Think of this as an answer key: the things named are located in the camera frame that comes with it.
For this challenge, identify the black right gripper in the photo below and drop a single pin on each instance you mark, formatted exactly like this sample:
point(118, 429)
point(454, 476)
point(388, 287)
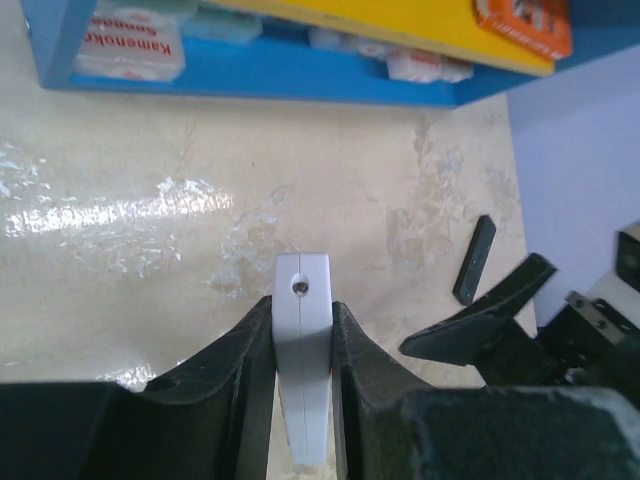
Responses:
point(588, 343)

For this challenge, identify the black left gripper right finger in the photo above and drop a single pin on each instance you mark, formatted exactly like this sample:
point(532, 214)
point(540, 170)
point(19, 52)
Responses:
point(391, 424)

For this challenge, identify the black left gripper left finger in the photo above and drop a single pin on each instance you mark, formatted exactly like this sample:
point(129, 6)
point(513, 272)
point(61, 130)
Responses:
point(207, 418)

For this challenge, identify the black remote control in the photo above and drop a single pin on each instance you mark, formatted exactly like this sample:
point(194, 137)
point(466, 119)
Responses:
point(473, 264)

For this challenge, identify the white remote control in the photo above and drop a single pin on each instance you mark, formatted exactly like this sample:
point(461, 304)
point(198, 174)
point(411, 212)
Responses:
point(302, 333)

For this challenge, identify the red tissue pack right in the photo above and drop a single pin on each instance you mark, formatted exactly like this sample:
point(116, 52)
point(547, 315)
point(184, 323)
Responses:
point(418, 66)

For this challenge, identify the orange box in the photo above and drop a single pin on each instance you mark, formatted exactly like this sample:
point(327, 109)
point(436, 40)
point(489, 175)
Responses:
point(541, 26)

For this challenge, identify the blue shelf unit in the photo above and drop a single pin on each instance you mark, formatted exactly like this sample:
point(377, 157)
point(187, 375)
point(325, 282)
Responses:
point(282, 66)

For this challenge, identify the green tissue pack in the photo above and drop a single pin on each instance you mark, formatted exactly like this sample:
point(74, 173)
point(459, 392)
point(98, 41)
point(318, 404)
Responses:
point(216, 23)

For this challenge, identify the red white tissue pack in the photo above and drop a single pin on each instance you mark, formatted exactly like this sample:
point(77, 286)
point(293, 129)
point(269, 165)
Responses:
point(133, 40)

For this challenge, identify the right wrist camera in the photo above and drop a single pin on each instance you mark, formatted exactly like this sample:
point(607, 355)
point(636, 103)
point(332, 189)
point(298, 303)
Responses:
point(619, 287)

